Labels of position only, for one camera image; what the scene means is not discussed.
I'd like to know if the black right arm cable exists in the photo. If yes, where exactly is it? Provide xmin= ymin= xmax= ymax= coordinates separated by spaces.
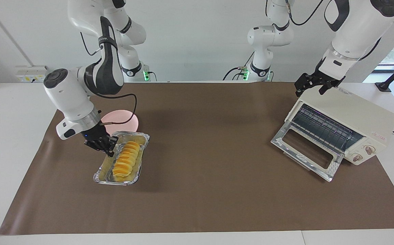
xmin=81 ymin=31 xmax=138 ymax=127

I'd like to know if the cream toaster oven body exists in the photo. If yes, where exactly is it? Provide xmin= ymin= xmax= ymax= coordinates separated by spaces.
xmin=285 ymin=87 xmax=394 ymax=166

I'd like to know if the glass oven door metal frame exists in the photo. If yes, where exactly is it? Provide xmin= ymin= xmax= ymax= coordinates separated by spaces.
xmin=271 ymin=121 xmax=345 ymax=182

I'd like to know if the white wall power strip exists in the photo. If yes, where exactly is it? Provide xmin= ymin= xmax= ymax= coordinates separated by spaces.
xmin=15 ymin=66 xmax=48 ymax=83

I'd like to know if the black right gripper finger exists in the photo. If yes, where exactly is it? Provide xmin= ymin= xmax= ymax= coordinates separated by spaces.
xmin=84 ymin=141 xmax=106 ymax=153
xmin=105 ymin=136 xmax=119 ymax=158

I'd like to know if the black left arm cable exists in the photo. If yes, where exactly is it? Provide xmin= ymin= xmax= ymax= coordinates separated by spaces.
xmin=285 ymin=0 xmax=325 ymax=26

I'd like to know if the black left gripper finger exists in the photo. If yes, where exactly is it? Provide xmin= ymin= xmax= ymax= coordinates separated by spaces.
xmin=294 ymin=73 xmax=313 ymax=98
xmin=319 ymin=77 xmax=346 ymax=96

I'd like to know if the black arm base cable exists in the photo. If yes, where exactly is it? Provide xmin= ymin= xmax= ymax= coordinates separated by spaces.
xmin=223 ymin=51 xmax=255 ymax=81

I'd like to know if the golden sliced bread loaf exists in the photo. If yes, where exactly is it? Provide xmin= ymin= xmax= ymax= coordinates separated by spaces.
xmin=113 ymin=141 xmax=140 ymax=180

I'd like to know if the brown table mat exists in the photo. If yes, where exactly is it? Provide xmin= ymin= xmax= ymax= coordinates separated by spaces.
xmin=0 ymin=82 xmax=394 ymax=235

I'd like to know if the metal wire oven rack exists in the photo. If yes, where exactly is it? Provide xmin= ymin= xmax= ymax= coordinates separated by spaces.
xmin=291 ymin=104 xmax=364 ymax=152

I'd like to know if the aluminium foil tray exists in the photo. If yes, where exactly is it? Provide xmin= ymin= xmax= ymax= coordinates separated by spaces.
xmin=93 ymin=131 xmax=150 ymax=186

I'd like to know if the pink round plate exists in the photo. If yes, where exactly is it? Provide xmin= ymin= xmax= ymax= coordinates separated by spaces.
xmin=101 ymin=110 xmax=139 ymax=134

